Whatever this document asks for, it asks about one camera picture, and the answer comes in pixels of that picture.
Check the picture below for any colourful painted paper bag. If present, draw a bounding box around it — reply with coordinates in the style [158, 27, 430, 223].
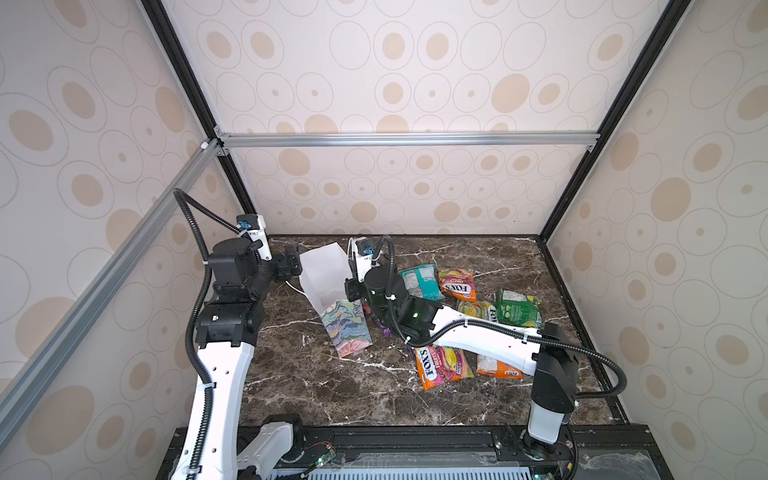
[299, 243, 371, 358]

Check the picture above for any orange multicolour Fox's candy packet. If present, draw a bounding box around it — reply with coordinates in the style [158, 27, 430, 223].
[414, 346, 474, 390]

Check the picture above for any orange white snack packet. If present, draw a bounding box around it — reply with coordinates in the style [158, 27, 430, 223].
[476, 354, 523, 379]

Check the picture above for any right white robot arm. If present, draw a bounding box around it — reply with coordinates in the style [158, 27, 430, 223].
[345, 260, 578, 445]

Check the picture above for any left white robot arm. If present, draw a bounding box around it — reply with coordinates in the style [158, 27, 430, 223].
[172, 237, 302, 479]

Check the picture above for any purple snack packet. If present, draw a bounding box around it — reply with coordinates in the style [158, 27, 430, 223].
[362, 301, 392, 338]

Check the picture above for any teal snack packet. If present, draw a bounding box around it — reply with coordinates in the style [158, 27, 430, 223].
[399, 264, 444, 301]

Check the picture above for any orange red Fox's candy packet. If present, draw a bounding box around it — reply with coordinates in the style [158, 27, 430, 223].
[438, 269, 477, 302]

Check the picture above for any yellow green Fox's candy packet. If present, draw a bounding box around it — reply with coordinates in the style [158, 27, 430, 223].
[457, 300, 498, 322]

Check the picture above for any green snack packet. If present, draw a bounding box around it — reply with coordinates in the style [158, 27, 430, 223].
[495, 288, 542, 328]

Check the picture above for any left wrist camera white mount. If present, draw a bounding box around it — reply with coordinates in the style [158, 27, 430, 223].
[236, 214, 273, 261]

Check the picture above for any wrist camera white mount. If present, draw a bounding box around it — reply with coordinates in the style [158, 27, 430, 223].
[236, 214, 273, 261]
[348, 237, 375, 282]

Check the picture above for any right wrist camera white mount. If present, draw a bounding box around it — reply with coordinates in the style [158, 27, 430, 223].
[348, 237, 375, 282]

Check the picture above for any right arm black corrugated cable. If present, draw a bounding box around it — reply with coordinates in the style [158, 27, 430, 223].
[371, 235, 628, 400]

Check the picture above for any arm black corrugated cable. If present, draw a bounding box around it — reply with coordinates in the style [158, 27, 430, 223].
[371, 235, 628, 400]
[172, 188, 241, 480]

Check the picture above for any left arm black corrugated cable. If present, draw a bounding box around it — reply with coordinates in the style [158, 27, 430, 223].
[172, 188, 241, 480]

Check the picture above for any aluminium left side rail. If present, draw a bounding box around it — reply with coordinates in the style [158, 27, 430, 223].
[0, 137, 226, 448]

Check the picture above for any black vertical frame post left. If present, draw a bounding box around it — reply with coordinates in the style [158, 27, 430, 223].
[139, 0, 257, 214]

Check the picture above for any black vertical frame post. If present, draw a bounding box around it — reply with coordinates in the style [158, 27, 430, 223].
[538, 0, 692, 242]
[139, 0, 257, 214]

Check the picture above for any aluminium horizontal back rail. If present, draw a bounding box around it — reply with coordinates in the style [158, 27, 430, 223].
[203, 130, 600, 149]

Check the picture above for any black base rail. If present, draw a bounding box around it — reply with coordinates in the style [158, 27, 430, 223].
[157, 422, 673, 480]

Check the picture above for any black vertical frame post right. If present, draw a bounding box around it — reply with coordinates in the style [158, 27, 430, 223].
[538, 0, 692, 242]

